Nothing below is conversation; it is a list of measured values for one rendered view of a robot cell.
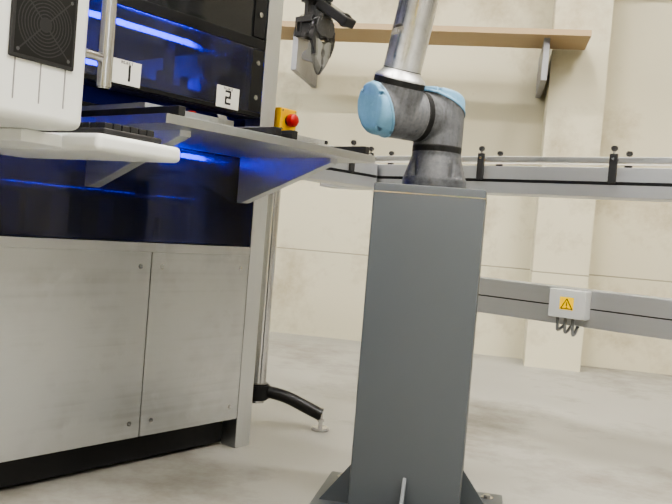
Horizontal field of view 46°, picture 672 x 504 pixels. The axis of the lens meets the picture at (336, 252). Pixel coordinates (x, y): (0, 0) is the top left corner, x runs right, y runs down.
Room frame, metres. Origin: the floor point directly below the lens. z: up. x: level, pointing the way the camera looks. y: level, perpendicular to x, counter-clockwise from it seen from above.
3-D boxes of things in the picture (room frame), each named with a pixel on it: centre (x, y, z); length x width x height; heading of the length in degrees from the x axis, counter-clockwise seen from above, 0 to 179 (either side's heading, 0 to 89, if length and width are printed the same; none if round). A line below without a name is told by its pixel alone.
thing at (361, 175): (2.74, 0.13, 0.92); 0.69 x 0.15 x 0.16; 141
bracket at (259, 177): (2.17, 0.16, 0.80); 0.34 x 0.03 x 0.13; 51
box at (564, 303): (2.48, -0.75, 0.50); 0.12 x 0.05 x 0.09; 51
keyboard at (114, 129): (1.50, 0.54, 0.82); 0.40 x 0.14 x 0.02; 58
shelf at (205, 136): (1.99, 0.32, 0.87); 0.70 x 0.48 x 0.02; 141
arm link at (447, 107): (1.86, -0.21, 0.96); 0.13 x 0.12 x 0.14; 122
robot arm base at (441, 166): (1.86, -0.22, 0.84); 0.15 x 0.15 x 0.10
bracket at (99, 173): (1.79, 0.47, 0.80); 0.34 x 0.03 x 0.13; 51
